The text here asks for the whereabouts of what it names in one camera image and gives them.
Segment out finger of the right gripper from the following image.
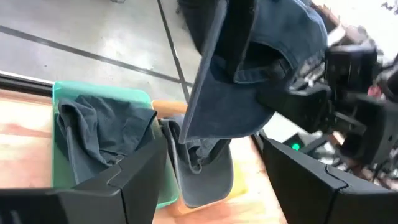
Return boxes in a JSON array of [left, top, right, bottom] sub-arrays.
[[256, 82, 333, 134]]

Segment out teal translucent plastic bin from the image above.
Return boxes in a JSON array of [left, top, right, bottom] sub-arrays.
[[52, 80, 180, 209]]

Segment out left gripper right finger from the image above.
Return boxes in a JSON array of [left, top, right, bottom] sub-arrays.
[[262, 138, 398, 224]]

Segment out dark blue baseball cap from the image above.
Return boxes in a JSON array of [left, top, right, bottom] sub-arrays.
[[177, 0, 330, 144]]

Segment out dark shoe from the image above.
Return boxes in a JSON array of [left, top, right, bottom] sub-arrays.
[[54, 94, 158, 185]]

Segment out grey shoe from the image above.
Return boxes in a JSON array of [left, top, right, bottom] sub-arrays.
[[160, 114, 234, 208]]

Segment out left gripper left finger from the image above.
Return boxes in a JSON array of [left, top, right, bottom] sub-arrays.
[[0, 133, 169, 224]]

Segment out orange translucent plastic bin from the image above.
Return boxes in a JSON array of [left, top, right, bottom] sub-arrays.
[[152, 99, 249, 217]]

